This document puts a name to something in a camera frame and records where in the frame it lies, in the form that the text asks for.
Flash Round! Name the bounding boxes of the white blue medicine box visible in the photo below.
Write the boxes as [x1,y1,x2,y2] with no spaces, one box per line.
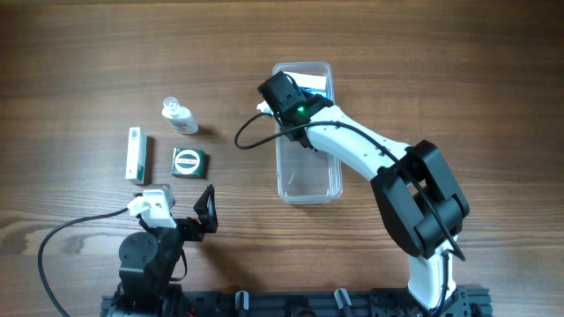
[286,71,327,91]

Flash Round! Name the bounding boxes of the green Zam-Buk ointment box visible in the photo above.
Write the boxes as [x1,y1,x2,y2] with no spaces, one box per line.
[171,148,207,179]

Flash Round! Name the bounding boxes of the white green medicine carton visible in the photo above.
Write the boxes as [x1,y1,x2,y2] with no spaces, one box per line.
[125,127,147,185]

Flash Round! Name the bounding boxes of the clear plastic container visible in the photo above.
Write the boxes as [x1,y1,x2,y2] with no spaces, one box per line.
[272,62,343,204]

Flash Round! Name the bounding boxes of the white Calamol lotion bottle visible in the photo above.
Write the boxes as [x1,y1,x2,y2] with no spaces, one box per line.
[162,96,198,135]

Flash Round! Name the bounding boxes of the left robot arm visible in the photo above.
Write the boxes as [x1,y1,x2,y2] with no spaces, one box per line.
[100,217,207,317]

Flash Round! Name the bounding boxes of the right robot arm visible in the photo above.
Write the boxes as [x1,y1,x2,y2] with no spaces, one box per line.
[257,71,470,316]

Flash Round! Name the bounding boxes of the black left camera cable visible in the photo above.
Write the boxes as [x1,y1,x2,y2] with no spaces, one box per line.
[37,207,130,317]

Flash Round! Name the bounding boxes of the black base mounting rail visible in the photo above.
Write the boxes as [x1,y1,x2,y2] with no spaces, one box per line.
[100,285,491,317]

